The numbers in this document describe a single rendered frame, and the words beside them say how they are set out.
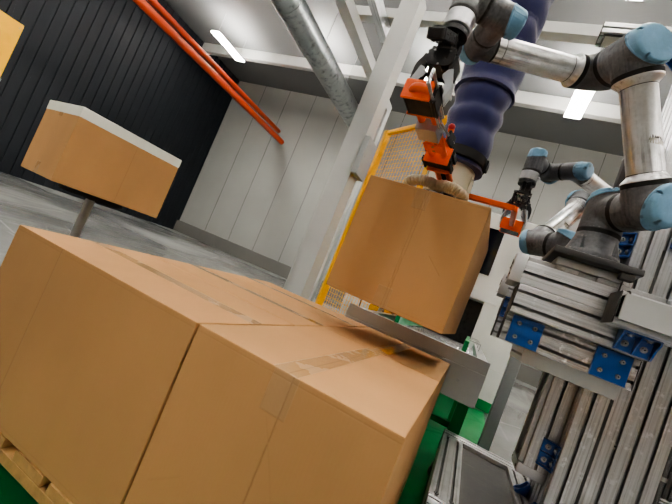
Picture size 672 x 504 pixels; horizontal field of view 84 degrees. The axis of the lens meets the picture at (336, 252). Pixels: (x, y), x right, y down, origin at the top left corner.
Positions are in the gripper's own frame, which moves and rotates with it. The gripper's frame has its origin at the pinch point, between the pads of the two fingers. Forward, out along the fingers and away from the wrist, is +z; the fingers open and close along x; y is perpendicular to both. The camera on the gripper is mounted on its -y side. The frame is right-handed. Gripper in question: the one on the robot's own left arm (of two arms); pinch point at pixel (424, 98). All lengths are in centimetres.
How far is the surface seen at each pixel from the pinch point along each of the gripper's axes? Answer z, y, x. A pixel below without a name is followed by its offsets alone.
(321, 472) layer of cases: 76, -29, -18
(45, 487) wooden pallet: 108, -29, 31
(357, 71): -481, 751, 497
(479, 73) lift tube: -42, 49, 2
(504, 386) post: 71, 155, -50
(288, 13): -357, 409, 464
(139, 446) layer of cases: 90, -30, 14
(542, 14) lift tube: -73, 55, -10
